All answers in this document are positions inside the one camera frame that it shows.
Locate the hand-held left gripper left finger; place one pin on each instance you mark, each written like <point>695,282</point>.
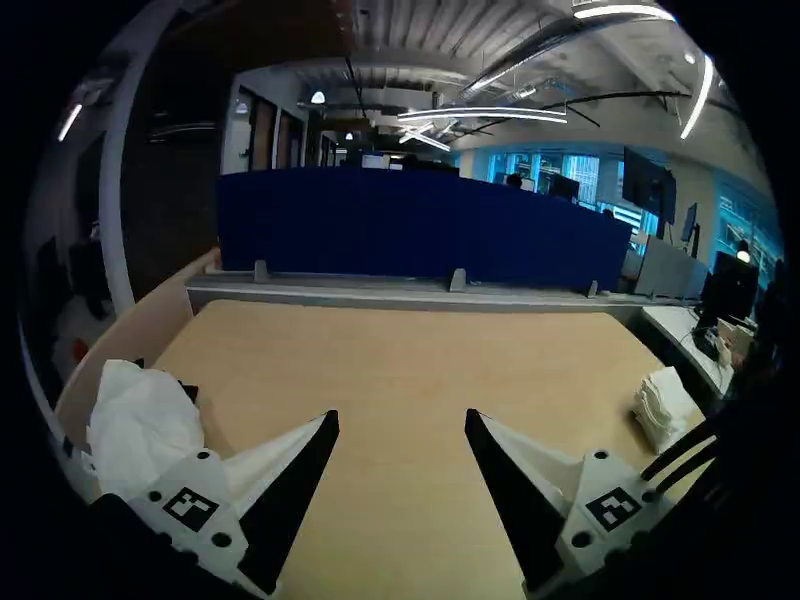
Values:
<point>256,481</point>

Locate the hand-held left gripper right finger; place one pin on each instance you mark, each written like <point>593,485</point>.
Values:
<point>550,481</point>

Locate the heap of white towels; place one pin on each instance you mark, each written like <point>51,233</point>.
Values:
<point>140,431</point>

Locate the stack of white towels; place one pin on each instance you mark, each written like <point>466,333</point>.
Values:
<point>665,406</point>

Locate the black desk monitor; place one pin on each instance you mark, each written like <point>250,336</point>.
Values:
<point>728,290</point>

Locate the blue desk screen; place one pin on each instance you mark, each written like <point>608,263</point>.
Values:
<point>419,237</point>

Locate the small black monitor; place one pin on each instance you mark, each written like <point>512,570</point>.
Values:
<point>690,228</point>

